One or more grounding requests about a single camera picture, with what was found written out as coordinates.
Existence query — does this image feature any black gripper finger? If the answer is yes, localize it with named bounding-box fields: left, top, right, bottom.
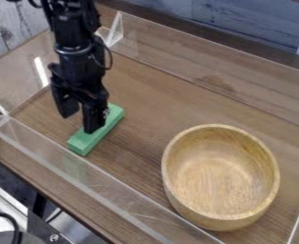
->
left=51, top=84, right=80, bottom=118
left=83, top=100, right=110, bottom=134

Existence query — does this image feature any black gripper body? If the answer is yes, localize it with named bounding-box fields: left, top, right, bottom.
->
left=48, top=41, right=111, bottom=106

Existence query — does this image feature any green rectangular block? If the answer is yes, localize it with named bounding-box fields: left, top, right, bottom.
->
left=68, top=103, right=124, bottom=156

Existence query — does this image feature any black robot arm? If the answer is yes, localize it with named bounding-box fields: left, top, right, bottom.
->
left=28, top=0, right=110, bottom=134

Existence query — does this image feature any brown wooden bowl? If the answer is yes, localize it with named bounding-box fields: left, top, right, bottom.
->
left=162, top=124, right=282, bottom=232

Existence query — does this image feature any clear acrylic corner bracket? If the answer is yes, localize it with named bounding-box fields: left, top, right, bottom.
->
left=95, top=11, right=123, bottom=48

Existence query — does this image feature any clear acrylic enclosure wall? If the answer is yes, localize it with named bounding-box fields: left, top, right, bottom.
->
left=0, top=15, right=299, bottom=244

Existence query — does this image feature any black metal bracket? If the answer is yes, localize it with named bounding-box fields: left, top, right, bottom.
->
left=27, top=211, right=72, bottom=244

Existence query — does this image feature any black cable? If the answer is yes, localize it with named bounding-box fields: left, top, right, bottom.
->
left=0, top=212, right=23, bottom=244

